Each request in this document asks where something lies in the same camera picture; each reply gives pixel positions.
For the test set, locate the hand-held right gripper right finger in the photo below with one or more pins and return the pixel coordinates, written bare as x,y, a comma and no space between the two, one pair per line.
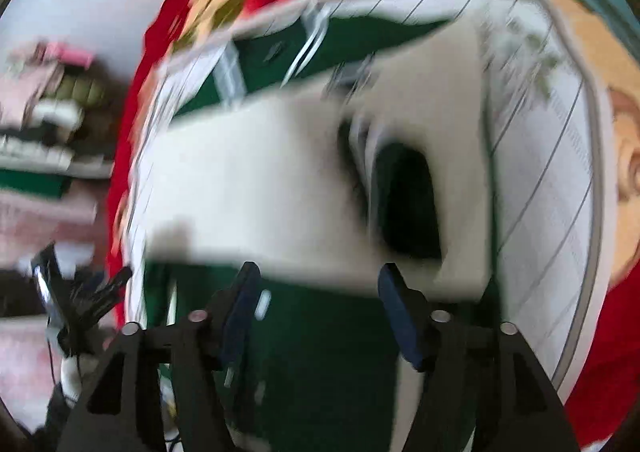
402,317

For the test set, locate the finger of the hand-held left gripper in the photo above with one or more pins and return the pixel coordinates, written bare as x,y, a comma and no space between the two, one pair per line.
105,294

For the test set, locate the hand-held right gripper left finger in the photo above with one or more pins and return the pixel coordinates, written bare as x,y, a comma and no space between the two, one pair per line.
239,317

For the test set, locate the green and white striped jacket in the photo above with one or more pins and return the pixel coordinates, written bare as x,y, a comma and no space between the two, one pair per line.
280,172

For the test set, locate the pile of clothes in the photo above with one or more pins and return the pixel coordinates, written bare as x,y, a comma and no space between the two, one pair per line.
50,97

